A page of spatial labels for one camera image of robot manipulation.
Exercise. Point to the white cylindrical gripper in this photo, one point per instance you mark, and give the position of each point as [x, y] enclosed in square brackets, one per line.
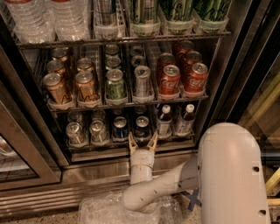
[142, 157]

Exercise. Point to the blue pepsi can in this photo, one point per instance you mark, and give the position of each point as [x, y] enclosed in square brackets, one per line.
[120, 128]
[142, 129]

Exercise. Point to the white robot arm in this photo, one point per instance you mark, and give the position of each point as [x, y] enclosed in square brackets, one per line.
[227, 171]

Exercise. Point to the silver can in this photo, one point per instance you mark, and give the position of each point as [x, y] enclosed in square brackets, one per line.
[98, 131]
[75, 133]

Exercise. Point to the green can middle shelf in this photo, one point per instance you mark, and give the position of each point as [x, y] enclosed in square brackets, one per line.
[115, 86]

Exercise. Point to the silver can bottom far left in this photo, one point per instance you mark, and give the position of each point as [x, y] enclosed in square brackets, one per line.
[75, 133]

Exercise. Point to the red coca-cola can front left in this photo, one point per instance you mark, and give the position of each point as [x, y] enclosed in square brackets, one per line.
[169, 80]

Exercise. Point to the red coca-cola can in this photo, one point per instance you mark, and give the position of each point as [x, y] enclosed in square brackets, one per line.
[196, 77]
[169, 80]
[163, 60]
[191, 58]

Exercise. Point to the silver slim can middle shelf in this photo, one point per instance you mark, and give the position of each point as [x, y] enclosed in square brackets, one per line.
[142, 81]

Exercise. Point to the stainless fridge base grille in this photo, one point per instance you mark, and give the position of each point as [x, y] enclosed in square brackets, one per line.
[78, 182]

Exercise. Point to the red coca-cola can front right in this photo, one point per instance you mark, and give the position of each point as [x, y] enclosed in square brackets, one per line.
[196, 77]

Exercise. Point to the gold can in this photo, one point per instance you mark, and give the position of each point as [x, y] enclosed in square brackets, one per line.
[57, 88]
[87, 87]

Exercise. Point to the red coca-cola can back left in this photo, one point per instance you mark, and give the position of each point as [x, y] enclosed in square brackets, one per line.
[163, 60]

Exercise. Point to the gold can front far left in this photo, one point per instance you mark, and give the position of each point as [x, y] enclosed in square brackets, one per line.
[57, 88]

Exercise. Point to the red coca-cola can back right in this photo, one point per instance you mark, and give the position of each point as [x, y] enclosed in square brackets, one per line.
[191, 58]

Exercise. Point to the glass fridge door left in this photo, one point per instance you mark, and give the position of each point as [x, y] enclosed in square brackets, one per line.
[25, 161]

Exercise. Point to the open glass fridge door right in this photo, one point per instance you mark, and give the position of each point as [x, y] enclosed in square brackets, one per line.
[245, 84]

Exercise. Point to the dark bottle white cap left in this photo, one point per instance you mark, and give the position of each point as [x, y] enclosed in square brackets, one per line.
[164, 119]

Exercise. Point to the dark bottle white cap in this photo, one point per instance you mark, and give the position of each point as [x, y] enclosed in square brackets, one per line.
[164, 119]
[184, 123]

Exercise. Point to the dark bottle white cap right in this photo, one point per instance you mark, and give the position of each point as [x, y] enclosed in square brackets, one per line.
[184, 123]

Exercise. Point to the clear plastic bin on floor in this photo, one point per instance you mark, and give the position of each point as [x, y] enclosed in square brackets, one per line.
[108, 209]

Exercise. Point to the blue tape cross on floor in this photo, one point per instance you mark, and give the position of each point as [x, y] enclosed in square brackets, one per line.
[193, 199]

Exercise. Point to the yellow black stand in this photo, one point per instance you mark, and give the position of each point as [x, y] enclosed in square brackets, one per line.
[270, 185]

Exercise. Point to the clear water bottle right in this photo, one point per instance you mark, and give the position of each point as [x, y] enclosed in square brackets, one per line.
[71, 19]

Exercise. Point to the clear water bottle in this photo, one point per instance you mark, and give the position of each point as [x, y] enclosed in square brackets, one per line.
[33, 22]
[71, 19]

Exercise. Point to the clear water bottle left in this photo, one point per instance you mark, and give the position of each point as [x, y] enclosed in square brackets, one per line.
[33, 22]

